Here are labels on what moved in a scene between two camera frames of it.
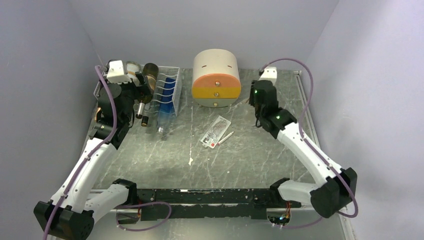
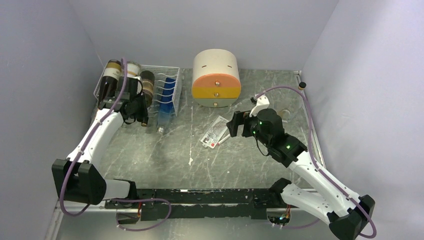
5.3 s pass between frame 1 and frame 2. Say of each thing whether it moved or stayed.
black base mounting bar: stayed
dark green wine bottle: moved
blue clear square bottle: stayed
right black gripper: moved
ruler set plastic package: stayed
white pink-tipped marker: stayed
